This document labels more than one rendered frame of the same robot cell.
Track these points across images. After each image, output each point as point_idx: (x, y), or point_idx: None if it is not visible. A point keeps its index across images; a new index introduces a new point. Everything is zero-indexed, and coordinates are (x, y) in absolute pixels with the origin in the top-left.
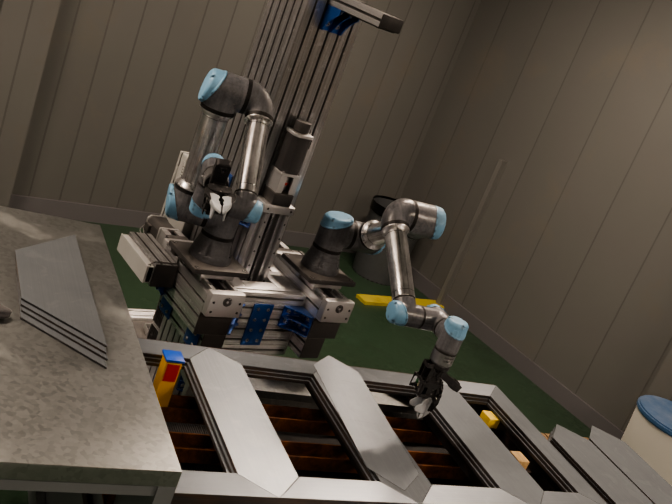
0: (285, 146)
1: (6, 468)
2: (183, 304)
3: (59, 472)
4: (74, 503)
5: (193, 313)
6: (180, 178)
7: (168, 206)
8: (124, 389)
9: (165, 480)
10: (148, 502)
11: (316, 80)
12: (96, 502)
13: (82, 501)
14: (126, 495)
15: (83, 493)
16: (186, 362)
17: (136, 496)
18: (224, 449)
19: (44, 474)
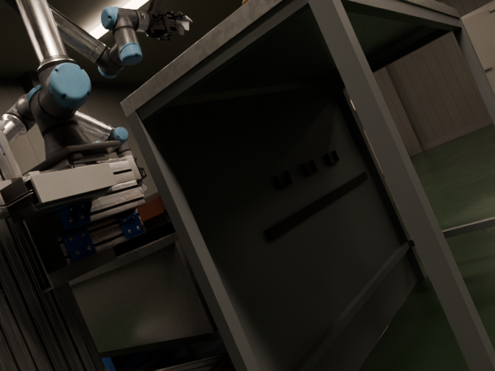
0: None
1: (400, 44)
2: (117, 196)
3: (379, 56)
4: (328, 237)
5: (132, 189)
6: (61, 56)
7: (90, 81)
8: (318, 73)
9: (339, 80)
10: (345, 94)
11: None
12: (332, 186)
13: (329, 216)
14: (334, 138)
15: (331, 196)
16: None
17: (334, 125)
18: None
19: (386, 54)
